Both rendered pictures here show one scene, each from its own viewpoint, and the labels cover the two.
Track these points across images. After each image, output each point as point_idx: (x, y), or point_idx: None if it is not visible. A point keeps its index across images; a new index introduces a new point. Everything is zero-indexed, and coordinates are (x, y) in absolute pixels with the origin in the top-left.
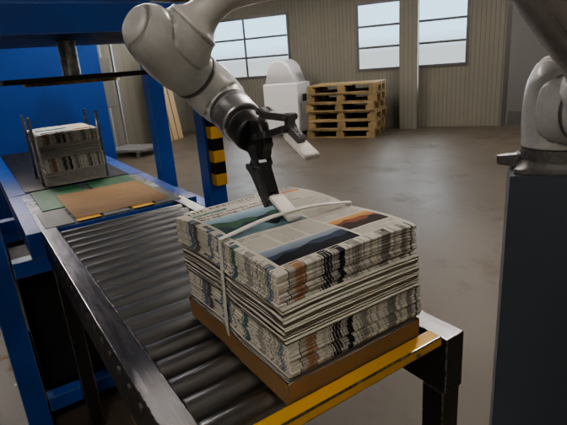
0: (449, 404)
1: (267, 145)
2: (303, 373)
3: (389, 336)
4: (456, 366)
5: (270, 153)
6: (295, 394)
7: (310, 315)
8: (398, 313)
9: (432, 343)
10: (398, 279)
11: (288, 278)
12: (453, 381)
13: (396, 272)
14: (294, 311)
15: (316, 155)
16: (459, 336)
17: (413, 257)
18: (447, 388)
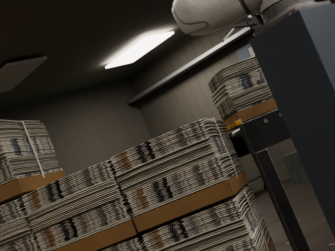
0: (256, 162)
1: (251, 29)
2: (224, 120)
3: (232, 116)
4: (247, 141)
5: (255, 31)
6: (225, 127)
7: (215, 99)
8: (230, 107)
9: (232, 123)
10: (224, 92)
11: (209, 86)
12: (250, 149)
13: (223, 89)
14: (213, 97)
15: (223, 40)
16: (241, 125)
17: (223, 83)
18: (249, 151)
